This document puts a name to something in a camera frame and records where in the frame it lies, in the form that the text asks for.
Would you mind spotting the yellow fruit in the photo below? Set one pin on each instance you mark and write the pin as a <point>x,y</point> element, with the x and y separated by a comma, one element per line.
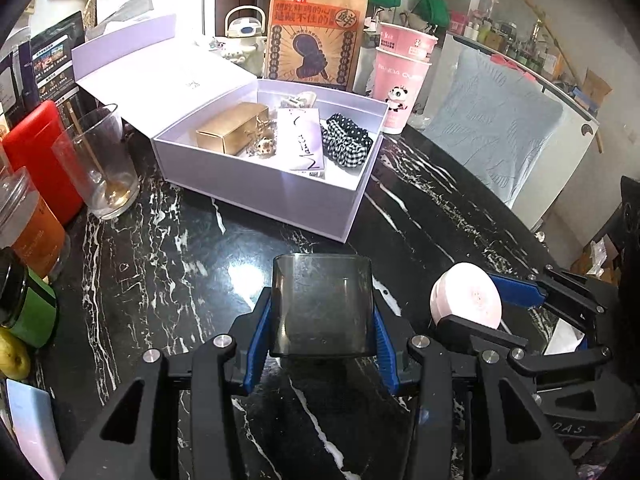
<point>12,355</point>

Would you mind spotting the black menu booklet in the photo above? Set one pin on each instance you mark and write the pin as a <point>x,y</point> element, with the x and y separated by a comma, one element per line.
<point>55,55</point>

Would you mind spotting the brown printed paper bag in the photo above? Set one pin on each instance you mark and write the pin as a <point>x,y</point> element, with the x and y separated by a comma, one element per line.
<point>315,20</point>

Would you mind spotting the white flat box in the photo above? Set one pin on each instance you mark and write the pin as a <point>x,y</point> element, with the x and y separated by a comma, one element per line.
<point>30,425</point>

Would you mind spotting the clear jar orange contents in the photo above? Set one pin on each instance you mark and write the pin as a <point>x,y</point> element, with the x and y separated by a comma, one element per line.
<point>40,240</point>

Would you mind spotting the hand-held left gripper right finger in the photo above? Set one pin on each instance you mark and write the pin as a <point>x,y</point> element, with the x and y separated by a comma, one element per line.
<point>385,355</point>

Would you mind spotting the woven straw fan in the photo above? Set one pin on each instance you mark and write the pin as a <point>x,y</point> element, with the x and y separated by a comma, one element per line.
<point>90,12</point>

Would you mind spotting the green jar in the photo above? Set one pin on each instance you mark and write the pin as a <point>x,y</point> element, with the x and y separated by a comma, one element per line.
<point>35,315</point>

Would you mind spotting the lavender slim box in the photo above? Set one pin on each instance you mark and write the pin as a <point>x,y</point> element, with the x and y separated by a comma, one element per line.
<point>300,140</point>

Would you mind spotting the white cabinet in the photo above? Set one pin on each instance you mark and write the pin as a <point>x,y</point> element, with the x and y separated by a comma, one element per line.
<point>555,185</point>

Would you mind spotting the pink panda paper cup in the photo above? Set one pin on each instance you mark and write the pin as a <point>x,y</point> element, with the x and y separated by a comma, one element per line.
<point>400,75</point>

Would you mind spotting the pink round compact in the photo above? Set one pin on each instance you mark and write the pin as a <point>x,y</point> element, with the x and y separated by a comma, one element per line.
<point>465,297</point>

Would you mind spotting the black polka-dot scrunchie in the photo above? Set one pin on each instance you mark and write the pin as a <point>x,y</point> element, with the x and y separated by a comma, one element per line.
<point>345,125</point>

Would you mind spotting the pearl claw hair clip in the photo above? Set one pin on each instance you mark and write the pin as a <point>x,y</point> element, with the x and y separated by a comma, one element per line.
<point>300,99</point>

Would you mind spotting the black white checked scrunchie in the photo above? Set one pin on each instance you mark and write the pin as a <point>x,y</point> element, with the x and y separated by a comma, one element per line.
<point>347,155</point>

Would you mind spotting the wooden stirrer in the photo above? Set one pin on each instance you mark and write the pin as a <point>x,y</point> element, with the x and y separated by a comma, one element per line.
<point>87,147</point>

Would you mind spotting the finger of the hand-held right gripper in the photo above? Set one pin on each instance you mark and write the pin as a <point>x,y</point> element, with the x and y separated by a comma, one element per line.
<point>515,291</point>
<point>465,332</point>

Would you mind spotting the row of cosmetic bottles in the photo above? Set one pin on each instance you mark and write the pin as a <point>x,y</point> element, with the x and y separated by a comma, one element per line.
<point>505,35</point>

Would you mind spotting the lavender gift box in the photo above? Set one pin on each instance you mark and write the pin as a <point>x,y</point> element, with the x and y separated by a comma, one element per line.
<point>260,200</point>

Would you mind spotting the smoky grey glass cup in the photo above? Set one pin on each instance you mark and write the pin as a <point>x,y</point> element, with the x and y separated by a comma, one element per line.
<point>322,305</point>

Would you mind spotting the white water jug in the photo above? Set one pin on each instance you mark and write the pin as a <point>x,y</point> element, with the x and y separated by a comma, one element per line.
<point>245,30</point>

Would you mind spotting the red canister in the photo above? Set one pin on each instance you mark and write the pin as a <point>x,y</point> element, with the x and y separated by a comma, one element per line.
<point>35,140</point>

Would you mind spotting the clear glass tumbler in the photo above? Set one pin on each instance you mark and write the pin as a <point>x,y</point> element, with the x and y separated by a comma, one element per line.
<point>107,185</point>

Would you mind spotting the gold box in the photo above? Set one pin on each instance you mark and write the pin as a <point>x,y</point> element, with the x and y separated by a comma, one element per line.
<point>230,127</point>

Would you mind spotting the cardboard box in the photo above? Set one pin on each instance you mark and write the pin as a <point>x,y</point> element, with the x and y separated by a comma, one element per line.
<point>595,90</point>

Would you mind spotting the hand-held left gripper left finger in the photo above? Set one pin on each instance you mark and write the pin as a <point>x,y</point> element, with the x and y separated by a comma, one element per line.
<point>255,345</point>

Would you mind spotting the translucent looped hair clip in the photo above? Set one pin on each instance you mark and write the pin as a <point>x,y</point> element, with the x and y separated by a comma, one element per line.
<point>262,140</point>

